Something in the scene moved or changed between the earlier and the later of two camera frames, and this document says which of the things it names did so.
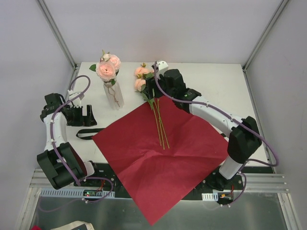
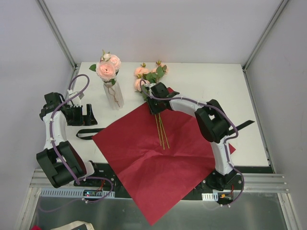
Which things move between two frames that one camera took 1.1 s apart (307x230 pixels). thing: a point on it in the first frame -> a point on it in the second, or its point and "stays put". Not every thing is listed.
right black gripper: (152, 84) -> (155, 107)
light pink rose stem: (108, 68) stays put
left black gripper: (80, 115) stays put
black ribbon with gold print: (88, 131) stays put
